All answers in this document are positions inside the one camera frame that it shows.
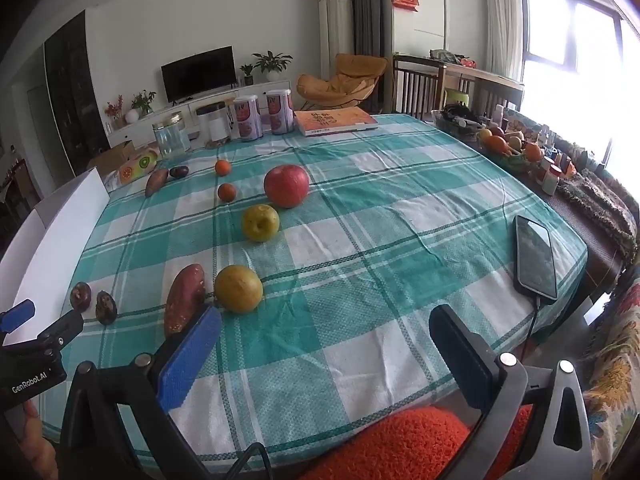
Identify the black charging cable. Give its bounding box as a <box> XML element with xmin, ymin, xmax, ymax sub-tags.
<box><xmin>520</xmin><ymin>296</ymin><xmax>543</xmax><ymax>361</ymax></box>

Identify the clear jar black lid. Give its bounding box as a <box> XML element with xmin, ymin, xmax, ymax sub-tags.
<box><xmin>195</xmin><ymin>101</ymin><xmax>232</xmax><ymax>149</ymax></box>

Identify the fruit print tissue pack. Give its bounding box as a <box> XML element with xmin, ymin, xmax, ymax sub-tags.
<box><xmin>116</xmin><ymin>147</ymin><xmax>160</xmax><ymax>186</ymax></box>

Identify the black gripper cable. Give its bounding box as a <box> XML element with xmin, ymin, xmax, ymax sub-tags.
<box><xmin>235</xmin><ymin>442</ymin><xmax>275</xmax><ymax>480</ymax></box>

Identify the large sweet potato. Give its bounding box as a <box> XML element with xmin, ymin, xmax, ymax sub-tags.
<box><xmin>163</xmin><ymin>263</ymin><xmax>208</xmax><ymax>340</ymax></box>

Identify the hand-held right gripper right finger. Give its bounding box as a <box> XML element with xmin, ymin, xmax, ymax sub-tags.
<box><xmin>428</xmin><ymin>303</ymin><xmax>594</xmax><ymax>480</ymax></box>

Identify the dark glass cabinet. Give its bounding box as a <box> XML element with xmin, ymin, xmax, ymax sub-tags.
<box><xmin>43</xmin><ymin>10</ymin><xmax>110</xmax><ymax>173</ymax></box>

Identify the black smartphone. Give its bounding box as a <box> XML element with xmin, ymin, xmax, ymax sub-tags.
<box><xmin>514</xmin><ymin>214</ymin><xmax>559</xmax><ymax>305</ymax></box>

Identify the cardboard box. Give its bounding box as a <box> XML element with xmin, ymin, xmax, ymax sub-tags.
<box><xmin>86</xmin><ymin>140</ymin><xmax>151</xmax><ymax>188</ymax></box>

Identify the white TV cabinet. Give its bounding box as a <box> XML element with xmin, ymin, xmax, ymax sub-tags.
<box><xmin>106</xmin><ymin>79</ymin><xmax>292</xmax><ymax>150</ymax></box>

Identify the green plaid tablecloth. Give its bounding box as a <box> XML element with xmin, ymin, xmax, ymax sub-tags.
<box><xmin>37</xmin><ymin>112</ymin><xmax>589</xmax><ymax>473</ymax></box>

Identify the glass jar gold lid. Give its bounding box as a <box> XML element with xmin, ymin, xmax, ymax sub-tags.
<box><xmin>152</xmin><ymin>111</ymin><xmax>192</xmax><ymax>159</ymax></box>

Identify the wrinkled brown passion fruit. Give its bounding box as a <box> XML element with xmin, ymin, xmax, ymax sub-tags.
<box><xmin>95</xmin><ymin>290</ymin><xmax>119</xmax><ymax>325</ymax></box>
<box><xmin>69</xmin><ymin>282</ymin><xmax>92</xmax><ymax>312</ymax></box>

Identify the yellow-green apple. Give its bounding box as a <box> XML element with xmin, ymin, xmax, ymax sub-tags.
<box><xmin>242</xmin><ymin>203</ymin><xmax>281</xmax><ymax>243</ymax></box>

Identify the white red food can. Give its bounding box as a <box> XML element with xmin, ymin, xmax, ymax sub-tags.
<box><xmin>233</xmin><ymin>95</ymin><xmax>264</xmax><ymax>141</ymax></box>
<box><xmin>265</xmin><ymin>89</ymin><xmax>295</xmax><ymax>135</ymax></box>

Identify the white foam board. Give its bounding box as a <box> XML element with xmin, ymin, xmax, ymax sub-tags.
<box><xmin>0</xmin><ymin>166</ymin><xmax>110</xmax><ymax>346</ymax></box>

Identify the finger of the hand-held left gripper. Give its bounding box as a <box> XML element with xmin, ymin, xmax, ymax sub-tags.
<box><xmin>36</xmin><ymin>309</ymin><xmax>85</xmax><ymax>357</ymax></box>
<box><xmin>0</xmin><ymin>298</ymin><xmax>37</xmax><ymax>334</ymax></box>

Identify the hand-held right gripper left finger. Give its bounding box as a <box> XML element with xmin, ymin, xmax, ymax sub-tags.
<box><xmin>59</xmin><ymin>304</ymin><xmax>224</xmax><ymax>480</ymax></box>

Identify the yellow pear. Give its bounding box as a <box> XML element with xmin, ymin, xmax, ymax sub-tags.
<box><xmin>214</xmin><ymin>264</ymin><xmax>264</xmax><ymax>314</ymax></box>

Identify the small sweet potato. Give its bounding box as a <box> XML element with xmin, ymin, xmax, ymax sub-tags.
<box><xmin>145</xmin><ymin>168</ymin><xmax>170</xmax><ymax>198</ymax></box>

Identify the wooden chair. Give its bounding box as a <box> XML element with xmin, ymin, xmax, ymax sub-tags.
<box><xmin>392</xmin><ymin>53</ymin><xmax>526</xmax><ymax>120</ymax></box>

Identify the orange fuzzy cushion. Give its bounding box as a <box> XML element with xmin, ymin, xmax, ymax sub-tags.
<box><xmin>300</xmin><ymin>404</ymin><xmax>535</xmax><ymax>480</ymax></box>

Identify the large green potted plant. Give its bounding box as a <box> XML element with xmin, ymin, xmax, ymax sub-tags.
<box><xmin>251</xmin><ymin>50</ymin><xmax>294</xmax><ymax>81</ymax></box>

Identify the basket of oranges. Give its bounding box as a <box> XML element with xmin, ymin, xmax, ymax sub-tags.
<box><xmin>476</xmin><ymin>126</ymin><xmax>546</xmax><ymax>173</ymax></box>

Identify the person's left hand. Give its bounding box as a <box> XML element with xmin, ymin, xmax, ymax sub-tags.
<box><xmin>21</xmin><ymin>401</ymin><xmax>59</xmax><ymax>480</ymax></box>

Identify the black tray of clutter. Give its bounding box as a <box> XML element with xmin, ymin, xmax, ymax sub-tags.
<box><xmin>433</xmin><ymin>103</ymin><xmax>493</xmax><ymax>137</ymax></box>

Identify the covered standing air conditioner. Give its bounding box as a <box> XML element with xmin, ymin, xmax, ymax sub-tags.
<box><xmin>317</xmin><ymin>0</ymin><xmax>355</xmax><ymax>81</ymax></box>

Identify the white curtain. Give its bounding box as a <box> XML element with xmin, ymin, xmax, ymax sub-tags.
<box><xmin>482</xmin><ymin>0</ymin><xmax>525</xmax><ymax>81</ymax></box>

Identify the green plant in vase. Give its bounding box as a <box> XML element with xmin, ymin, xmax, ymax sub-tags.
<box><xmin>131</xmin><ymin>89</ymin><xmax>157</xmax><ymax>117</ymax></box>

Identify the orange lounge chair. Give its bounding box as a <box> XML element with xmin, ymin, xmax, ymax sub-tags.
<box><xmin>296</xmin><ymin>53</ymin><xmax>389</xmax><ymax>111</ymax></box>

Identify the orange book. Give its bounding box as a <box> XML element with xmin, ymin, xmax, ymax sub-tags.
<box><xmin>294</xmin><ymin>107</ymin><xmax>380</xmax><ymax>137</ymax></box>

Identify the black television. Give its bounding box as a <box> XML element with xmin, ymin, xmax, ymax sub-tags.
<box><xmin>160</xmin><ymin>45</ymin><xmax>238</xmax><ymax>104</ymax></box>

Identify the red apple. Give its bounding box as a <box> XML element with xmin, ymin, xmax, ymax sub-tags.
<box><xmin>263</xmin><ymin>164</ymin><xmax>311</xmax><ymax>209</ymax></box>

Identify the floral patterned cloth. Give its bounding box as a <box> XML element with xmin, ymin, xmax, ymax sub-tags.
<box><xmin>582</xmin><ymin>265</ymin><xmax>640</xmax><ymax>480</ymax></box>

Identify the knitted brown table runner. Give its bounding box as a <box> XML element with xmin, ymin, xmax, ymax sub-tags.
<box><xmin>500</xmin><ymin>110</ymin><xmax>640</xmax><ymax>266</ymax></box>

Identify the window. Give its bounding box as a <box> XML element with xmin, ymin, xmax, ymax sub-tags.
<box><xmin>520</xmin><ymin>0</ymin><xmax>640</xmax><ymax>171</ymax></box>

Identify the red flower plant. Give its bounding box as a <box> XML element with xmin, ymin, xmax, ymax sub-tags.
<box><xmin>104</xmin><ymin>94</ymin><xmax>126</xmax><ymax>131</ymax></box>

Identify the grey curtain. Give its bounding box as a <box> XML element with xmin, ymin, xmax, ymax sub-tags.
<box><xmin>340</xmin><ymin>0</ymin><xmax>385</xmax><ymax>111</ymax></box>

